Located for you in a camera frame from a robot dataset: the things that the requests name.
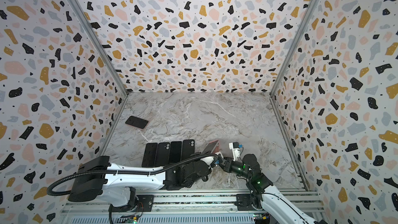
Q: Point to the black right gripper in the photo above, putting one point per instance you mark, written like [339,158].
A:
[225,164]

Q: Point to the black phone case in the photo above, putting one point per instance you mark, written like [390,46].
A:
[162,154]
[188,148]

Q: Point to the purple phone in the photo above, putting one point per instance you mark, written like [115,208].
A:
[149,155]

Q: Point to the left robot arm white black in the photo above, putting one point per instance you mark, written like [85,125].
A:
[109,182]

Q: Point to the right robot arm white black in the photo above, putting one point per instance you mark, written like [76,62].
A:
[264,194]

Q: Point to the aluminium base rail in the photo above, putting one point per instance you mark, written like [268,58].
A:
[212,206]

